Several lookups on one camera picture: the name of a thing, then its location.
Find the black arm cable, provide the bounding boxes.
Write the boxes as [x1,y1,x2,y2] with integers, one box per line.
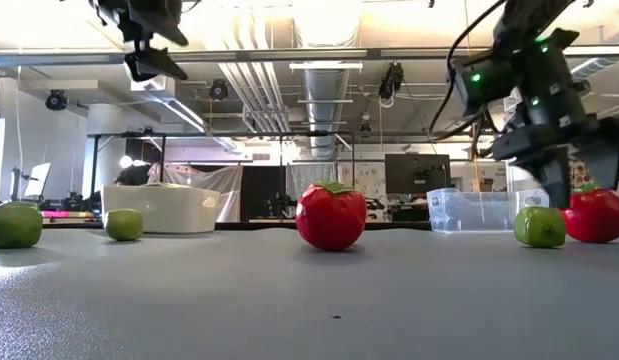
[428,0,508,142]

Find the patterned hanging cloth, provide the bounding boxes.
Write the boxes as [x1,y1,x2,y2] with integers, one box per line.
[337,160,388,202]

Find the grey table mat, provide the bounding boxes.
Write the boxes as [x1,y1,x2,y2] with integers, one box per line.
[0,227,619,360]

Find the white hanging cloth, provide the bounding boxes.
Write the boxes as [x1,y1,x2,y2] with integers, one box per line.
[148,163,244,224]

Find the black computer monitor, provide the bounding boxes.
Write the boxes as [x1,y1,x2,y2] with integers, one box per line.
[384,153,452,196]

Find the aluminium rig crossbar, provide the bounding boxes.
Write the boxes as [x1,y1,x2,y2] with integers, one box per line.
[0,44,619,69]

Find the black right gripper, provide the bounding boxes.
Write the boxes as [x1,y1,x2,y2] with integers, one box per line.
[490,27,619,211]

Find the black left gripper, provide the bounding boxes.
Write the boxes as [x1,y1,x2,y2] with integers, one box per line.
[88,0,191,83]

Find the red toy tomato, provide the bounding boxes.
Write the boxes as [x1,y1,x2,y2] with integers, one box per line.
[561,183,619,245]
[295,180,368,252]

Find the black background table frame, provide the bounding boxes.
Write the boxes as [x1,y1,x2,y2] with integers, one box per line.
[86,129,357,222]

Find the clear plastic basket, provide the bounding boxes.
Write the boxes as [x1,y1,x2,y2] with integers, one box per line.
[426,187,551,234]

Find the small green apple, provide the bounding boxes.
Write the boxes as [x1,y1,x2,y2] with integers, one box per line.
[104,208,145,243]

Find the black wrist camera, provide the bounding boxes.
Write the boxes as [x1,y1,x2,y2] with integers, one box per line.
[451,49,523,117]

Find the silver ventilation duct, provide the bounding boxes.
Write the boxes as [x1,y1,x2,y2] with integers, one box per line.
[301,67,352,161]

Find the white plastic basket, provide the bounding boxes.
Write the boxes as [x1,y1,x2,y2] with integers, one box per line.
[100,182,222,235]

